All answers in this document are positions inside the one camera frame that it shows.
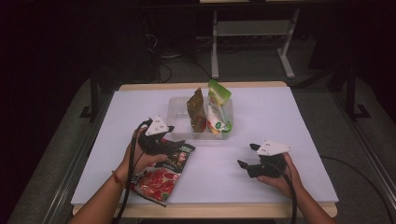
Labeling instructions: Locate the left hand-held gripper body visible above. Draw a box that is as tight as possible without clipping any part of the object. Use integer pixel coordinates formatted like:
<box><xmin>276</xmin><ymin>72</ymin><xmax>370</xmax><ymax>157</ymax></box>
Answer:
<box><xmin>136</xmin><ymin>115</ymin><xmax>176</xmax><ymax>157</ymax></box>

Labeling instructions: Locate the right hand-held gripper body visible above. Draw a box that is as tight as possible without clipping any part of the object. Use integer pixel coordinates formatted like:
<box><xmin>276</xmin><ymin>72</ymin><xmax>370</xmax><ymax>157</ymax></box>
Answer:
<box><xmin>247</xmin><ymin>138</ymin><xmax>293</xmax><ymax>179</ymax></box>

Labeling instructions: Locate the clear plastic container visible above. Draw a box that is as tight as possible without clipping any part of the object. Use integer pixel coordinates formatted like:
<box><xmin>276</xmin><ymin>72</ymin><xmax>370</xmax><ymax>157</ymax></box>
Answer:
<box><xmin>165</xmin><ymin>95</ymin><xmax>234</xmax><ymax>141</ymax></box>

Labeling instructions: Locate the gold brown food packet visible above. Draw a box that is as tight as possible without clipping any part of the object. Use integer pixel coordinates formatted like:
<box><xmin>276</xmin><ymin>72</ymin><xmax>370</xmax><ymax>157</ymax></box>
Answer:
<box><xmin>185</xmin><ymin>87</ymin><xmax>208</xmax><ymax>133</ymax></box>

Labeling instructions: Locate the red and black food packet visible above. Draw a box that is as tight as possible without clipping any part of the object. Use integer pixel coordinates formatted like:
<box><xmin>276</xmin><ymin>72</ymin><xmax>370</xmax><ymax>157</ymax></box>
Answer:
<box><xmin>129</xmin><ymin>138</ymin><xmax>197</xmax><ymax>208</ymax></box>

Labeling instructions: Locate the green and white food packet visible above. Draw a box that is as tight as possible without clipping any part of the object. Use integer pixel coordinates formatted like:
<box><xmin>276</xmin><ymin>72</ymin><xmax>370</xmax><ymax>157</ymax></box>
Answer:
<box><xmin>206</xmin><ymin>78</ymin><xmax>233</xmax><ymax>135</ymax></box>

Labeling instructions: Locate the person's right hand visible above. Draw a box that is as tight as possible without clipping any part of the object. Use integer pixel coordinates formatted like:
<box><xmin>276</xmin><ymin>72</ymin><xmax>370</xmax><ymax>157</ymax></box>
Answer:
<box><xmin>256</xmin><ymin>151</ymin><xmax>305</xmax><ymax>199</ymax></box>

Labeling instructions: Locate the person's left hand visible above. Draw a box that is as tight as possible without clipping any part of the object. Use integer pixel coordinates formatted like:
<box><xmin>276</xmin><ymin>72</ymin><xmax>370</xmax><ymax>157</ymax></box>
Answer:
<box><xmin>119</xmin><ymin>128</ymin><xmax>169</xmax><ymax>189</ymax></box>

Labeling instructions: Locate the white table sheet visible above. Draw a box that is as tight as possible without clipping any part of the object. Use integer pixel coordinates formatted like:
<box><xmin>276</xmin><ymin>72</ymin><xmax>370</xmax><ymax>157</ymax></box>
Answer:
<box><xmin>70</xmin><ymin>86</ymin><xmax>340</xmax><ymax>206</ymax></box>

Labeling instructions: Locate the black metal stand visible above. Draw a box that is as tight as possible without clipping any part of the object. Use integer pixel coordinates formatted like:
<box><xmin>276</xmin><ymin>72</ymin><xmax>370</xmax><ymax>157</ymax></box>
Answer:
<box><xmin>78</xmin><ymin>66</ymin><xmax>101</xmax><ymax>122</ymax></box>
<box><xmin>340</xmin><ymin>66</ymin><xmax>372</xmax><ymax>121</ymax></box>

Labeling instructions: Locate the white metal stand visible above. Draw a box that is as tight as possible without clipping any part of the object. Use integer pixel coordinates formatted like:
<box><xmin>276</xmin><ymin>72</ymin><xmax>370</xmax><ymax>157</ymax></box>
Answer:
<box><xmin>210</xmin><ymin>7</ymin><xmax>302</xmax><ymax>80</ymax></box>

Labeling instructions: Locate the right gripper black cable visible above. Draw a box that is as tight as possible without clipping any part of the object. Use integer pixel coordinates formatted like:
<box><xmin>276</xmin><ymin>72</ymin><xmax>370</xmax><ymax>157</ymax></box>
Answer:
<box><xmin>264</xmin><ymin>160</ymin><xmax>299</xmax><ymax>224</ymax></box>

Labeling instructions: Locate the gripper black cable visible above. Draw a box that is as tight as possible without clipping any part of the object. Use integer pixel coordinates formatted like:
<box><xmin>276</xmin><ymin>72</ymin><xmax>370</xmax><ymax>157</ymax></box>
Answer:
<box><xmin>114</xmin><ymin>119</ymin><xmax>152</xmax><ymax>224</ymax></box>
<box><xmin>264</xmin><ymin>160</ymin><xmax>299</xmax><ymax>224</ymax></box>

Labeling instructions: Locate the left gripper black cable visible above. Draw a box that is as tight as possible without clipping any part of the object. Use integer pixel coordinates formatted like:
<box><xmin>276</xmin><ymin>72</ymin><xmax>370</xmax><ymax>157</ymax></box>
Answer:
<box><xmin>114</xmin><ymin>119</ymin><xmax>152</xmax><ymax>224</ymax></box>

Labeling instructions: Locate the red bracelet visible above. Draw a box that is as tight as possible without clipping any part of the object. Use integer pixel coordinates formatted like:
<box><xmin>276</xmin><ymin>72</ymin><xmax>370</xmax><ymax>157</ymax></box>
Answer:
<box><xmin>110</xmin><ymin>170</ymin><xmax>127</xmax><ymax>189</ymax></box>

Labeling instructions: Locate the bundle of background cables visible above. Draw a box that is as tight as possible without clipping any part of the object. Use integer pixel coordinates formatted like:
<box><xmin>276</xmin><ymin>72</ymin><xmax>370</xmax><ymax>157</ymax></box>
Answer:
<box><xmin>145</xmin><ymin>32</ymin><xmax>217</xmax><ymax>84</ymax></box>

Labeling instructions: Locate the grey metal frame rail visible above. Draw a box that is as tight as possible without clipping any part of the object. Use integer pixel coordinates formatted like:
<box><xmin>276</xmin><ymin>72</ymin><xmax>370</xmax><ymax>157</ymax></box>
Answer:
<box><xmin>41</xmin><ymin>92</ymin><xmax>114</xmax><ymax>224</ymax></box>
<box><xmin>329</xmin><ymin>91</ymin><xmax>396</xmax><ymax>203</ymax></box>

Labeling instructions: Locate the thin black floor cable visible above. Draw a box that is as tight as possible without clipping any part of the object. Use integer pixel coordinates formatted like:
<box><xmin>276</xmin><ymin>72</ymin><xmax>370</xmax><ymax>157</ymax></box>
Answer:
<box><xmin>319</xmin><ymin>155</ymin><xmax>396</xmax><ymax>224</ymax></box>

